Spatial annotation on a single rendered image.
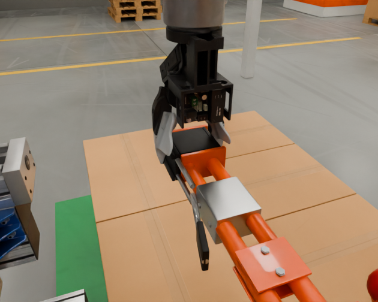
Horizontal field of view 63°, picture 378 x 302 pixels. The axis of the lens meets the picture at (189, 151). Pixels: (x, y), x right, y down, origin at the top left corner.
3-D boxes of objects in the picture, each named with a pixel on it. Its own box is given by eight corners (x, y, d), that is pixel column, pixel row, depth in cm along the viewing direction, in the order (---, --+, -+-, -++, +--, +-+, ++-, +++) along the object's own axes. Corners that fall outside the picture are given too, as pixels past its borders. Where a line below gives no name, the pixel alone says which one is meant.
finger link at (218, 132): (228, 168, 49) (209, 123, 43) (213, 148, 54) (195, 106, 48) (245, 158, 49) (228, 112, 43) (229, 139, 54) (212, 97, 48)
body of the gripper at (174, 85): (179, 133, 40) (177, 38, 34) (162, 107, 47) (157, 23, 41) (232, 124, 42) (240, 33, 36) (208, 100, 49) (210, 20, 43)
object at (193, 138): (224, 173, 51) (227, 147, 48) (182, 183, 49) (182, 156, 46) (205, 147, 57) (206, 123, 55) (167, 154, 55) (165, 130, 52)
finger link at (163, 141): (152, 178, 45) (173, 122, 41) (143, 156, 50) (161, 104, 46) (171, 180, 46) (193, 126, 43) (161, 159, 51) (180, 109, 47)
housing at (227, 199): (260, 232, 41) (264, 207, 38) (212, 246, 39) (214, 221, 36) (236, 198, 46) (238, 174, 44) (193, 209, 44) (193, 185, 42)
